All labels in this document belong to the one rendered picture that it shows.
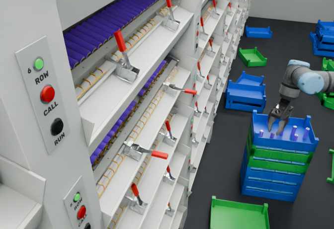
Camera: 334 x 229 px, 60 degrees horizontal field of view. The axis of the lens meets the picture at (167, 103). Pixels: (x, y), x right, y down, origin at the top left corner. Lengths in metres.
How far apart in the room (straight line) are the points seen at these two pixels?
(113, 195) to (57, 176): 0.24
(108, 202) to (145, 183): 0.29
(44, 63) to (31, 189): 0.14
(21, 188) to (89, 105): 0.17
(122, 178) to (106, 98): 0.20
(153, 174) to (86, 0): 0.62
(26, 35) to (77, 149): 0.17
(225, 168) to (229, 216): 0.36
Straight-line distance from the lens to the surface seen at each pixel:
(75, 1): 0.36
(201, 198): 1.79
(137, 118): 0.71
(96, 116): 0.46
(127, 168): 0.64
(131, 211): 0.81
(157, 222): 1.03
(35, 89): 0.30
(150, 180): 0.87
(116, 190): 0.61
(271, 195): 1.86
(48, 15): 0.31
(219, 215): 1.74
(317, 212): 1.92
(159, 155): 0.63
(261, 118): 1.70
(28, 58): 0.29
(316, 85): 1.34
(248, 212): 1.78
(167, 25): 0.76
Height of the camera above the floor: 1.43
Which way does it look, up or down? 35 degrees down
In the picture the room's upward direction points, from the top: straight up
